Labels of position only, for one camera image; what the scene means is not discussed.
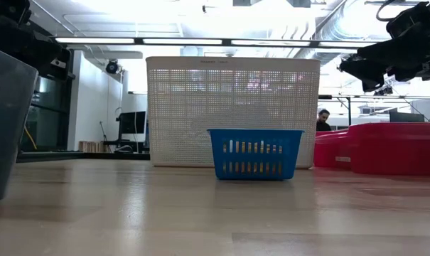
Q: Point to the small blue plastic basket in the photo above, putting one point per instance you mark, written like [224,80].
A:
[253,135]

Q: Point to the person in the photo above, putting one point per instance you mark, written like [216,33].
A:
[323,122]

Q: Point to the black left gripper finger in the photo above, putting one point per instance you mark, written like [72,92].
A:
[58,74]
[60,55]

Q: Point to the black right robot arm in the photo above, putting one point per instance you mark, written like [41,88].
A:
[417,17]

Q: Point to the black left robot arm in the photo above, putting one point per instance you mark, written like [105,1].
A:
[5,10]

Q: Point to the large white plastic basket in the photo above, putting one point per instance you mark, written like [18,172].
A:
[186,106]

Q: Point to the grey plastic tray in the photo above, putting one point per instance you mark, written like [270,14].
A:
[8,124]

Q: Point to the black computer monitor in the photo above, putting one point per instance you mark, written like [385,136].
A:
[131,122]
[406,117]

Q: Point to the black frame desk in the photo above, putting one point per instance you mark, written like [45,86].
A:
[349,106]

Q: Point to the wooden crates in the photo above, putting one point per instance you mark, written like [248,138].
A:
[90,146]

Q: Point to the black round ceiling camera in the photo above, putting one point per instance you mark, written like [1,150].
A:
[112,67]

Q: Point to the red first aid kit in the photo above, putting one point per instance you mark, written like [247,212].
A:
[396,149]

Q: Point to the overhead light bar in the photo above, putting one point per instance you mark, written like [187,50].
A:
[182,41]

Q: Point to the silver ceiling duct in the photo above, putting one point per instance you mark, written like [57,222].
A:
[342,21]

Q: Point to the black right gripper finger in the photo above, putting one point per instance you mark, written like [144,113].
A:
[372,83]
[353,65]

